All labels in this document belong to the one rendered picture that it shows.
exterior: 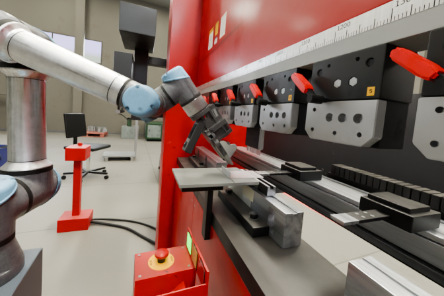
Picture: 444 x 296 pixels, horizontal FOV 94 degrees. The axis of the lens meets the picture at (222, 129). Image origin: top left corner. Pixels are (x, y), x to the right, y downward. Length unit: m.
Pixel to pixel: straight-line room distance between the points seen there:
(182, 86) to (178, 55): 0.95
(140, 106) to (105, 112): 9.70
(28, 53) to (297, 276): 0.76
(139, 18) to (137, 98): 1.33
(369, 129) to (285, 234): 0.35
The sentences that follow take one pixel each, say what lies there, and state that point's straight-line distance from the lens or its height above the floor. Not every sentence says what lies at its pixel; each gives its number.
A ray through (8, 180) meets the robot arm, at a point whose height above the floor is 1.01.
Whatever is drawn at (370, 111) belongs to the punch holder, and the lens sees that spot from 0.41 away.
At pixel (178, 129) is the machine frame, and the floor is 1.08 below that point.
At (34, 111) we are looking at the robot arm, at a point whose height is 1.18.
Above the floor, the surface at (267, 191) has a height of 0.99.
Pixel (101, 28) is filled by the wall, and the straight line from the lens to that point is 10.71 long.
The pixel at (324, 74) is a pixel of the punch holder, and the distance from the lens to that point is 0.48.
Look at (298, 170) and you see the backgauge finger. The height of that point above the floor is 1.02.
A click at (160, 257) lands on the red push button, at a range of 0.69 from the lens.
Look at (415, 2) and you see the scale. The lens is 0.43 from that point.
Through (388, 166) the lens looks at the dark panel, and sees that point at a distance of 1.02.
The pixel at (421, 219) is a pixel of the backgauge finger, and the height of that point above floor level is 1.01.
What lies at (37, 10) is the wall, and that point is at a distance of 11.22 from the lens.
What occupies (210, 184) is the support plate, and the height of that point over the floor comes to 1.00.
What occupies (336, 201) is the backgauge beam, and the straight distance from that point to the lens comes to 0.81.
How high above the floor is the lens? 1.21
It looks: 4 degrees down
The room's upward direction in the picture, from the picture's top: 5 degrees clockwise
